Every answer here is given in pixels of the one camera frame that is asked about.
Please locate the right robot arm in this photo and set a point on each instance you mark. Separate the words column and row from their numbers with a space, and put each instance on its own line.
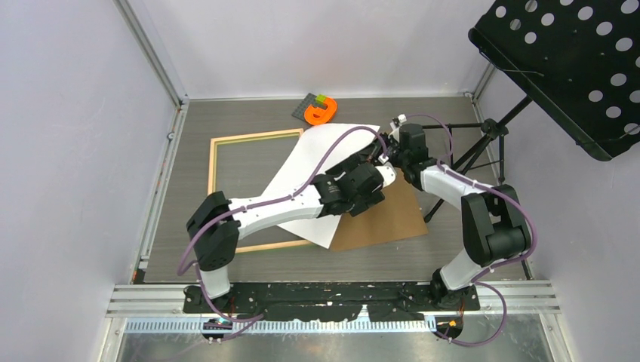
column 495, row 229

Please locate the wooden picture frame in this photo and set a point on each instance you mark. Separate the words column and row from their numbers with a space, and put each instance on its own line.
column 251, row 137

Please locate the orange plastic horseshoe piece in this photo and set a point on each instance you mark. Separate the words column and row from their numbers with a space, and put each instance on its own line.
column 321, row 115

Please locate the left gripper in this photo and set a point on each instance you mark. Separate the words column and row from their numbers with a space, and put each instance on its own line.
column 364, row 203

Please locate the brown backing board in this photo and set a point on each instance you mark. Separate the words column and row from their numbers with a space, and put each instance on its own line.
column 396, row 218

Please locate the green building brick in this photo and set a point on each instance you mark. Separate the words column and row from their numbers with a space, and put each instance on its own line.
column 320, row 100

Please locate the landscape photo print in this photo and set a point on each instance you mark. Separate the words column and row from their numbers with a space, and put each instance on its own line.
column 303, row 159

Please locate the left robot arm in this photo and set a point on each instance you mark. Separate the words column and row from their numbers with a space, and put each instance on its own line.
column 219, row 223

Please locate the black perforated music stand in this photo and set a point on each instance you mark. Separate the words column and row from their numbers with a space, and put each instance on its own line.
column 577, row 60

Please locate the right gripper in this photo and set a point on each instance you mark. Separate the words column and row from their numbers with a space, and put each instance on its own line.
column 378, row 146

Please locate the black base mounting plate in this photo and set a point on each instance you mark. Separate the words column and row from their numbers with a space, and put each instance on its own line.
column 330, row 301

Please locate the grey building baseplate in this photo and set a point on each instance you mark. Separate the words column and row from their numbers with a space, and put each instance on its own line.
column 299, row 110

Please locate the aluminium rail frame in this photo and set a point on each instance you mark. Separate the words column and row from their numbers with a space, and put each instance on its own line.
column 516, row 321

